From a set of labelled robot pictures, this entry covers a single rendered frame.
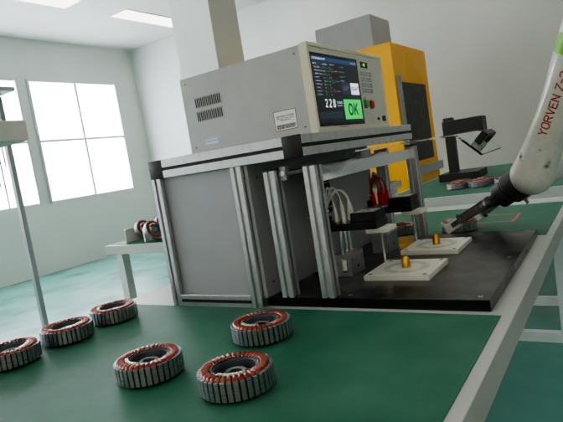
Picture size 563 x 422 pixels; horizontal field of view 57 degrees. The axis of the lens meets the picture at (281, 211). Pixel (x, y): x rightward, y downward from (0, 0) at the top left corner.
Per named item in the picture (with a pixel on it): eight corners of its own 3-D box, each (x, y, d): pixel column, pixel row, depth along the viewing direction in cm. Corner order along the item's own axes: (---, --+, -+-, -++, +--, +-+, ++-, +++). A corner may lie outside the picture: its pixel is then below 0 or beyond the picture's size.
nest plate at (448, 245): (472, 240, 142) (472, 236, 142) (458, 254, 130) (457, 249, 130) (418, 243, 151) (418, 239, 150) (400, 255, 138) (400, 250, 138)
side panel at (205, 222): (271, 304, 119) (247, 165, 116) (263, 308, 117) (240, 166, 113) (182, 302, 134) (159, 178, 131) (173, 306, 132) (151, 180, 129)
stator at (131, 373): (163, 357, 95) (159, 337, 94) (198, 368, 87) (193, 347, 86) (105, 381, 87) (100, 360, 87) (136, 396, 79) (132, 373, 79)
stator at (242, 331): (260, 324, 105) (257, 306, 105) (304, 329, 98) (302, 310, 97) (220, 345, 96) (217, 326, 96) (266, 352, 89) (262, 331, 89)
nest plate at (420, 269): (448, 263, 122) (447, 258, 122) (429, 280, 110) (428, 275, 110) (388, 264, 130) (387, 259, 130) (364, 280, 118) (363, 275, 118)
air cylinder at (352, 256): (365, 268, 130) (363, 246, 129) (353, 276, 124) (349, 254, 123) (347, 269, 133) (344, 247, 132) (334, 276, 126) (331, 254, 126)
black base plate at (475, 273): (537, 236, 145) (536, 229, 145) (491, 311, 92) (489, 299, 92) (379, 244, 171) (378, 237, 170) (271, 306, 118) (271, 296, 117)
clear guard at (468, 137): (501, 148, 144) (498, 126, 144) (482, 155, 124) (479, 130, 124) (389, 163, 162) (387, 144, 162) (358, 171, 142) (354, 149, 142)
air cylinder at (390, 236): (399, 246, 150) (396, 228, 149) (389, 253, 144) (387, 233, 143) (383, 247, 153) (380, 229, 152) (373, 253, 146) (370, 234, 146)
